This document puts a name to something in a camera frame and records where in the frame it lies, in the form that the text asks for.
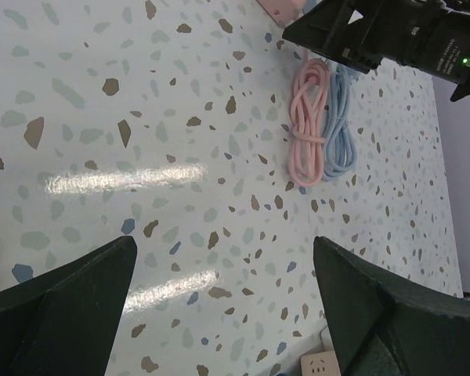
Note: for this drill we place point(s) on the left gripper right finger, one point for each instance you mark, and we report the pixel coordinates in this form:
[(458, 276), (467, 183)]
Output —
[(383, 324)]

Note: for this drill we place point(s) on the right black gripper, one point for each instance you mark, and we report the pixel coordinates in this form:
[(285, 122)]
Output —
[(431, 36)]

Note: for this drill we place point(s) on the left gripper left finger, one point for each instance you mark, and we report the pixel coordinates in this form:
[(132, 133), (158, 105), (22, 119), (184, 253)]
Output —
[(64, 322)]

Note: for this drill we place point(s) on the pink power strip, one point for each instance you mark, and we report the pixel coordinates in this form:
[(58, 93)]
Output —
[(283, 12)]

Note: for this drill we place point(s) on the white cube plug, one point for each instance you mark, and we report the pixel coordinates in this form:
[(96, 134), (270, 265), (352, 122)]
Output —
[(320, 364)]

